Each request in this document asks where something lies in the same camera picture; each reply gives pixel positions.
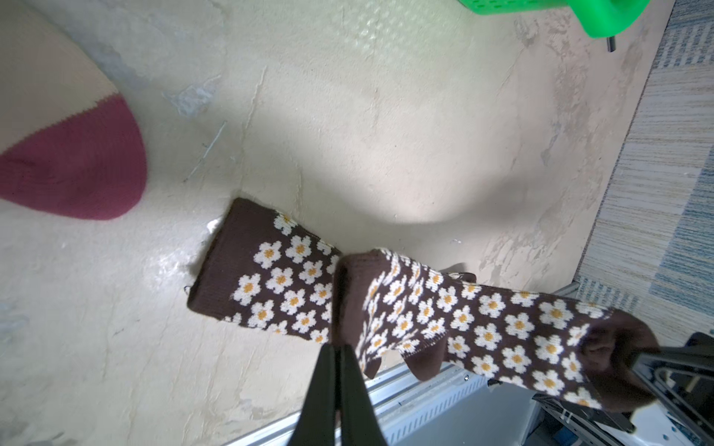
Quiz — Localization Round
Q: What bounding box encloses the dark floral pattern sock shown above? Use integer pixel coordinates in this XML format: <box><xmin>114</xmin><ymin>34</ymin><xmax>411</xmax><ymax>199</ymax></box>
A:
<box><xmin>331</xmin><ymin>249</ymin><xmax>659</xmax><ymax>412</ymax></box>

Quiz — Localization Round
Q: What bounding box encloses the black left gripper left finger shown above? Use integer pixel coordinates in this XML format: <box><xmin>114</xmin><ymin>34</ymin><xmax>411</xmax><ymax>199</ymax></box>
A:
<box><xmin>288</xmin><ymin>345</ymin><xmax>337</xmax><ymax>446</ymax></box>

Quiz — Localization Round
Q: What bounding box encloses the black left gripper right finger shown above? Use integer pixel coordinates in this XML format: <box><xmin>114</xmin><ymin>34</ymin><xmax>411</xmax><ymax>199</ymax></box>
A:
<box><xmin>338</xmin><ymin>345</ymin><xmax>388</xmax><ymax>446</ymax></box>

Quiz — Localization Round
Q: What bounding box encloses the green plastic basket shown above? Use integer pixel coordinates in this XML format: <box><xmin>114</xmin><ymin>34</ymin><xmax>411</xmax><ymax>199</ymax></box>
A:
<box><xmin>456</xmin><ymin>0</ymin><xmax>653</xmax><ymax>40</ymax></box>

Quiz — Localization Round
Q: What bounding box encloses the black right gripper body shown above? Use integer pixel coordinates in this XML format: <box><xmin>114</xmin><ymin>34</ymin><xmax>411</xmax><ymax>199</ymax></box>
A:
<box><xmin>534</xmin><ymin>333</ymin><xmax>713</xmax><ymax>445</ymax></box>

